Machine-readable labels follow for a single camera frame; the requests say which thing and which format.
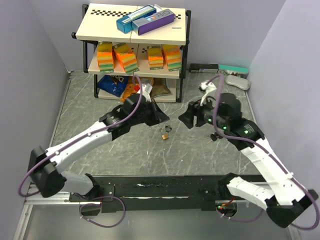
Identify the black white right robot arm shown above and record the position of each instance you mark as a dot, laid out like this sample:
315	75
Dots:
284	200

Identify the teal white box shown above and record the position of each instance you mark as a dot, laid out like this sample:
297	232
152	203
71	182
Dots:
241	72

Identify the blue chips bag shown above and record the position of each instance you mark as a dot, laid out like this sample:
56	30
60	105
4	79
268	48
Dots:
113	84

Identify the orange snack bag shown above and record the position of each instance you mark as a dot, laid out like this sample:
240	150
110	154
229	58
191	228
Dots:
134	87

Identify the black flat box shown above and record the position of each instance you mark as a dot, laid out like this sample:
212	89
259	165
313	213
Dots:
203	68

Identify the purple box on shelf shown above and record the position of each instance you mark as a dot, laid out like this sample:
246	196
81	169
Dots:
152	22

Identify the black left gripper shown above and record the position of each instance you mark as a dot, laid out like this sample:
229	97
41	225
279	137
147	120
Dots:
158	115

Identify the blue box on shelf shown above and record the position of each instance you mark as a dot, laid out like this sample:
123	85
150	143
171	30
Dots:
124	24

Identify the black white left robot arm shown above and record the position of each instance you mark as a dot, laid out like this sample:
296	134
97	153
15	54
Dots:
48	167

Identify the sponge pack far right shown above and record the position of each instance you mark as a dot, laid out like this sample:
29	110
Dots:
172	57

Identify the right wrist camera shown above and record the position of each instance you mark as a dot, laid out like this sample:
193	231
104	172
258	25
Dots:
206	88

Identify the aluminium rail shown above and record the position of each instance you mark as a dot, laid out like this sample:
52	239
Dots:
61	198

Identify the brown snack bag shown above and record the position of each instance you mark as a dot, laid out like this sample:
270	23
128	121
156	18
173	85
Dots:
160	88

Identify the brass padlock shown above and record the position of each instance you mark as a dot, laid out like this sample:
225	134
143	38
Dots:
165	136

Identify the black-headed keys on table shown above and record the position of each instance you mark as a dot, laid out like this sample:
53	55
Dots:
214	137

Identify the black-headed key bunch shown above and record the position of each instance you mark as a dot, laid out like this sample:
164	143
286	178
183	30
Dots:
166	128

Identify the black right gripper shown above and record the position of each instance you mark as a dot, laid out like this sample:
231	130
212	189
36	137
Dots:
196	110

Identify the sponge pack far left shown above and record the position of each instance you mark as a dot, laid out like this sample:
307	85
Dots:
105	57

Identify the sponge pack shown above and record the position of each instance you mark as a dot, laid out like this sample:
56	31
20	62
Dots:
155	57
126	57
172	57
105	57

